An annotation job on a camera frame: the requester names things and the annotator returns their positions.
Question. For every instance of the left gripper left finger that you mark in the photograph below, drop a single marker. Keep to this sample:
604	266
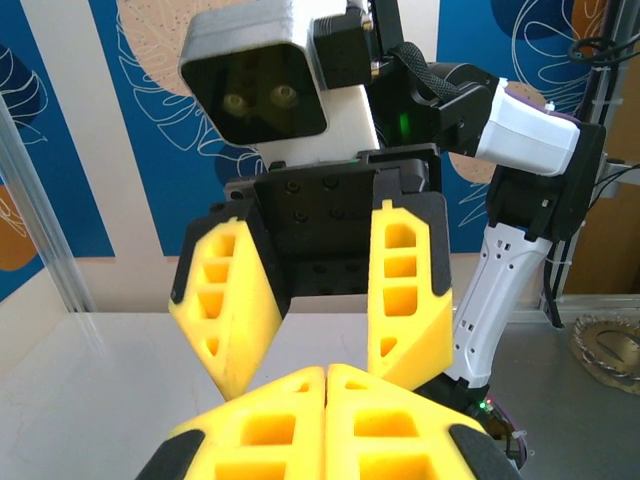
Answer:
225	435

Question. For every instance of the black stand pole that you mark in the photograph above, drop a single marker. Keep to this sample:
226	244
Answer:
597	150

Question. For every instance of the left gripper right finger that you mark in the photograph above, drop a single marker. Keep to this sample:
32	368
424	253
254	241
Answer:
430	425

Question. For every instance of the aluminium side table rail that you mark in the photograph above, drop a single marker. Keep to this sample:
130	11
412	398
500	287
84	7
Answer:
600	310

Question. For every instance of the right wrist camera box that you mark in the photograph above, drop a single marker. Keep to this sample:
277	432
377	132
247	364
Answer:
250	90

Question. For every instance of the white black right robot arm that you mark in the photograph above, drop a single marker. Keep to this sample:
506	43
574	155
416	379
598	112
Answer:
525	130

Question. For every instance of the blue floral wall panel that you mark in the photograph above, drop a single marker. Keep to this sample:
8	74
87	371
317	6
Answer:
140	175

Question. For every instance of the aluminium frame post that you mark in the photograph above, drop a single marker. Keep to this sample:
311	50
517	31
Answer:
47	225

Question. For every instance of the blue panel with orange circle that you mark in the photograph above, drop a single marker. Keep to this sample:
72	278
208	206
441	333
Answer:
70	200

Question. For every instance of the metal key holder with rings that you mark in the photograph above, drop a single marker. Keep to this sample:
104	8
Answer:
620	332

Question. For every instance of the controller board with LEDs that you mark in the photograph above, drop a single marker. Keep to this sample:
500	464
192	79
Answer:
500	425

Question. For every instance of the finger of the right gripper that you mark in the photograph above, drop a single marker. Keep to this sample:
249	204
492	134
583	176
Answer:
430	330
250	310

